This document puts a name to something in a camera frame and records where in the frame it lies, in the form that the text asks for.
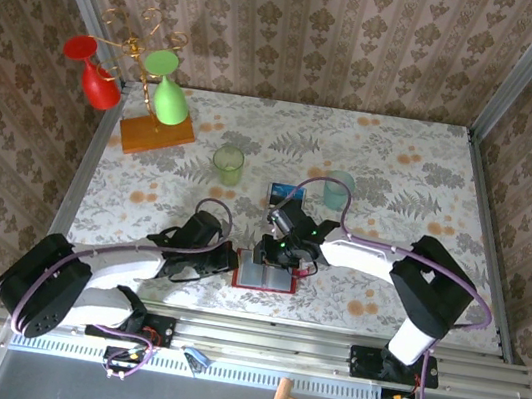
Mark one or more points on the green translucent plastic cup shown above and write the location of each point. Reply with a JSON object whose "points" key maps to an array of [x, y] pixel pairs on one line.
{"points": [[228, 165]]}

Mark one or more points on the red plastic goblet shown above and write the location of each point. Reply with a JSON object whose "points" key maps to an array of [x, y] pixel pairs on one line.
{"points": [[101, 90]]}

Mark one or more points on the white perforated metal strip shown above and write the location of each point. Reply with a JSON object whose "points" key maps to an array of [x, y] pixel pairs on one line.
{"points": [[268, 378]]}

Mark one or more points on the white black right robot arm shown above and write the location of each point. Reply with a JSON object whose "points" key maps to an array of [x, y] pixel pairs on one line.
{"points": [[358, 257]]}

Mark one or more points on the aluminium side rail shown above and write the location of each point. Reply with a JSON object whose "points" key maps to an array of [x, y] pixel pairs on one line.
{"points": [[99, 132], [484, 193]]}

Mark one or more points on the teal translucent plastic cup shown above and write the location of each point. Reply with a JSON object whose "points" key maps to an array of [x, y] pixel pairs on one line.
{"points": [[332, 197]]}

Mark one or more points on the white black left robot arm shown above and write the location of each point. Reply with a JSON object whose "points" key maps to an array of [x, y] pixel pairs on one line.
{"points": [[124, 263]]}

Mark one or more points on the red leather card holder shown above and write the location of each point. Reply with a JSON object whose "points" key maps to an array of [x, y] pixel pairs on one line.
{"points": [[263, 280]]}

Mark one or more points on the clear acrylic card box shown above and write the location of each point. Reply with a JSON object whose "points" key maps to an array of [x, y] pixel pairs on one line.
{"points": [[268, 202]]}

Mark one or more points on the aluminium cross rail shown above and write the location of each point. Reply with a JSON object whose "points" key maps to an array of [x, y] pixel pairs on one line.
{"points": [[273, 342]]}

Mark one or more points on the green plastic goblet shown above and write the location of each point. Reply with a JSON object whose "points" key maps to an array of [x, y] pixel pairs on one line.
{"points": [[170, 103]]}

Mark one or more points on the floral patterned table cover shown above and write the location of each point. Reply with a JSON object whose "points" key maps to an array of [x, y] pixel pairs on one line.
{"points": [[258, 122]]}

